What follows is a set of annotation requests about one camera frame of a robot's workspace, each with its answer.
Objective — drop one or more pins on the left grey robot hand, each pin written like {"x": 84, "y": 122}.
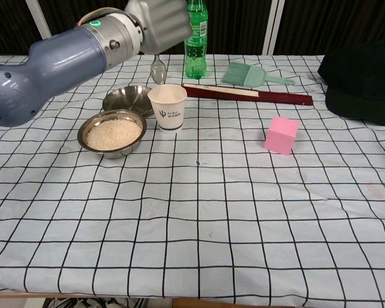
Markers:
{"x": 163, "y": 25}

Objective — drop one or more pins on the small metal spoon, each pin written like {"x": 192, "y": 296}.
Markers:
{"x": 158, "y": 73}

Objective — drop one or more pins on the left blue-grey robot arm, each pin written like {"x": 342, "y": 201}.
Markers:
{"x": 57, "y": 64}

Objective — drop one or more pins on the white paper cup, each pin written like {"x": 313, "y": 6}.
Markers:
{"x": 168, "y": 112}

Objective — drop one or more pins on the green hand brush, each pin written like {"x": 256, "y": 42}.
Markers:
{"x": 247, "y": 75}

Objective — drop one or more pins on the metal bowl holding rice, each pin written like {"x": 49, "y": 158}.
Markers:
{"x": 112, "y": 154}

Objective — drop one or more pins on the green plastic bottle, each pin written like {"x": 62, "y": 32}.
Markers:
{"x": 197, "y": 54}

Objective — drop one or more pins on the empty metal dish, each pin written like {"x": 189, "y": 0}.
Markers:
{"x": 128, "y": 99}

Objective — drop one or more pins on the folded dark red fan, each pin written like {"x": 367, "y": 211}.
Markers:
{"x": 276, "y": 96}

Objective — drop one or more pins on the pink foam cube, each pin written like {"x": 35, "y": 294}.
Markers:
{"x": 280, "y": 138}

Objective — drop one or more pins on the checkered light blue tablecloth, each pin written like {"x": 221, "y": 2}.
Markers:
{"x": 195, "y": 208}

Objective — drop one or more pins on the black baseball cap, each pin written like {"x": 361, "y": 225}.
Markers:
{"x": 362, "y": 83}

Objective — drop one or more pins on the white partition frame post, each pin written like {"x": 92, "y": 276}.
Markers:
{"x": 41, "y": 22}
{"x": 272, "y": 29}

